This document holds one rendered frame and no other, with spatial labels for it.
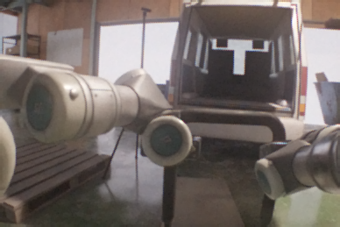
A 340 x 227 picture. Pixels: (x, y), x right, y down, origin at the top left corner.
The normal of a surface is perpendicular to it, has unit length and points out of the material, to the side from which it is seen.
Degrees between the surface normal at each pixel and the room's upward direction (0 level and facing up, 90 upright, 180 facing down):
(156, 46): 90
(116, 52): 90
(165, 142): 72
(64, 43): 90
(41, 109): 87
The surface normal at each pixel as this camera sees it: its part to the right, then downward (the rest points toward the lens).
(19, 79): 0.83, 0.43
